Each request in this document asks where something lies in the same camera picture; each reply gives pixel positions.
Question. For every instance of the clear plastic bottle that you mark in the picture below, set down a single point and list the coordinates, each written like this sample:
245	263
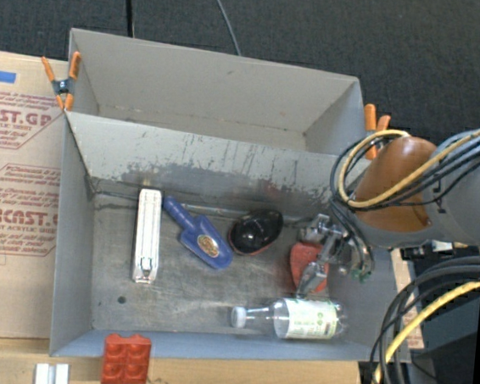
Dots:
303	319

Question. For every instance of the brown cardboard board, red print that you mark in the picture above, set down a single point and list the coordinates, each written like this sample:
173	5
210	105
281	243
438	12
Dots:
12	248

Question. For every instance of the red toy brick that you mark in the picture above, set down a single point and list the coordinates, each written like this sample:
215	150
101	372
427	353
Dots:
126	360

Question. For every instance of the red-orange rounded object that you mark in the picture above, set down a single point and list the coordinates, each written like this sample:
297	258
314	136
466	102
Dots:
300	261

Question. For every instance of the grey metal bin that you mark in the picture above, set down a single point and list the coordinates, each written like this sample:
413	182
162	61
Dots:
209	158

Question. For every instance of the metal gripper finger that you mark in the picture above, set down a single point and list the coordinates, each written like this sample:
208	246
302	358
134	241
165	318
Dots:
320	228
313	276

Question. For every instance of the black oval object, red rim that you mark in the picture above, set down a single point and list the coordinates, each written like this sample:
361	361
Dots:
255	233

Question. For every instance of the blue toy trowel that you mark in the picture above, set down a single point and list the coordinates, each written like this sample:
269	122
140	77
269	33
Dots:
201	236

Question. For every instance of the white stapler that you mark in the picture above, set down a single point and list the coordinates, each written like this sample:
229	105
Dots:
147	237

